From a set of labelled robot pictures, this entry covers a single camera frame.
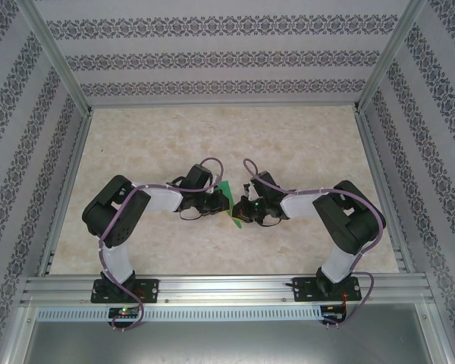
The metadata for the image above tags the green paper sheet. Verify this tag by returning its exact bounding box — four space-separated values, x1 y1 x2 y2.
216 179 246 231

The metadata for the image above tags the grey sheet metal tray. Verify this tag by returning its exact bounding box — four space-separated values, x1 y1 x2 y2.
17 303 453 364

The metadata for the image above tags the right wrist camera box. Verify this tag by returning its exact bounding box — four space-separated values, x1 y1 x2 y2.
246 181 265 202

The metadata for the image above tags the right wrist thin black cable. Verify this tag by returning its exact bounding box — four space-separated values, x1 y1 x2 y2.
255 217 284 229

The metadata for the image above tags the wrist thin black cable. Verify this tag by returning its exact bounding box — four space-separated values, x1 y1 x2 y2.
255 217 284 229
177 209 206 222

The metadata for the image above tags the left wrist thin black cable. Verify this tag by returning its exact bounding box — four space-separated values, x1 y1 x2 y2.
177 209 206 222

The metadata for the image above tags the aluminium mounting rail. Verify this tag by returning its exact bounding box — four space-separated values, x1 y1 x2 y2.
20 273 436 306

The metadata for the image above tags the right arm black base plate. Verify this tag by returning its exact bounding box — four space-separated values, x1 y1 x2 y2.
293 276 363 303

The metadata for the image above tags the slotted grey cable duct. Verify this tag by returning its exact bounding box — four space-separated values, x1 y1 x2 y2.
36 305 324 322

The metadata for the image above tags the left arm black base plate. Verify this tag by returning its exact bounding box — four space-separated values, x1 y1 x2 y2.
90 278 161 304

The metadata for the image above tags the aluminium side rail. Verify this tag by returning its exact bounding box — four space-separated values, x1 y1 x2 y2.
36 109 94 276
354 108 419 274

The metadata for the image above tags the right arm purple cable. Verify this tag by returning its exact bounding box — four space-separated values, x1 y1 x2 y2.
243 158 388 328

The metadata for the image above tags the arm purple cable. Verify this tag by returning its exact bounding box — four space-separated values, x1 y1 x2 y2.
97 157 225 333
243 158 388 328

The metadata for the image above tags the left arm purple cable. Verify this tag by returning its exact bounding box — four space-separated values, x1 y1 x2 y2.
97 157 225 333

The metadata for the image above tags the aluminium frame post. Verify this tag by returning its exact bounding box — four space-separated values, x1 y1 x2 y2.
353 0 429 113
17 0 94 115

